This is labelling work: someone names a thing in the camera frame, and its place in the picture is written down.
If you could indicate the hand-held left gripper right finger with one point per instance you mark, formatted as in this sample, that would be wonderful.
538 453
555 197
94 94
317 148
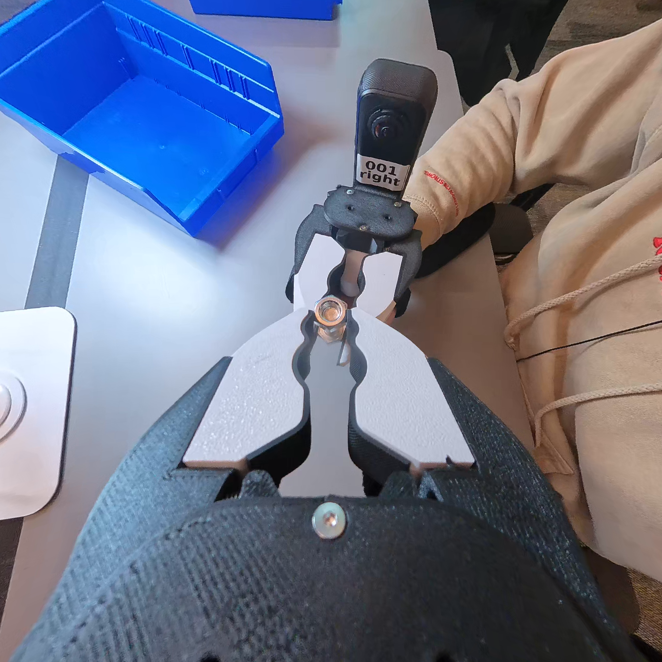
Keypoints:
414 403

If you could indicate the steel hex nut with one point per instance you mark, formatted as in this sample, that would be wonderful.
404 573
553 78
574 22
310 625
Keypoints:
320 317

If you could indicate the blue plastic bin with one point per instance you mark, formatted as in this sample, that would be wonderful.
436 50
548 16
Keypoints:
145 124
264 8

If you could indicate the white document stand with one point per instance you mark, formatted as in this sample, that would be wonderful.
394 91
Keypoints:
41 414

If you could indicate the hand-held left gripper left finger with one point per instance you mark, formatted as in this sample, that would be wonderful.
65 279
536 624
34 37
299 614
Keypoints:
248 403

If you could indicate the black wrist rest pad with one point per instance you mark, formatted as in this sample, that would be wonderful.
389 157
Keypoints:
465 240

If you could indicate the person's right forearm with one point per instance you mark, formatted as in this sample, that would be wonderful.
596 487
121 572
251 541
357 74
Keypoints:
497 134

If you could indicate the person's torso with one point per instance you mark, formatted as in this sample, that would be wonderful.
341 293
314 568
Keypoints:
610 414

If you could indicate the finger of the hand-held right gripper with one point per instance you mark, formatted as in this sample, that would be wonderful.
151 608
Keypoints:
313 271
385 281

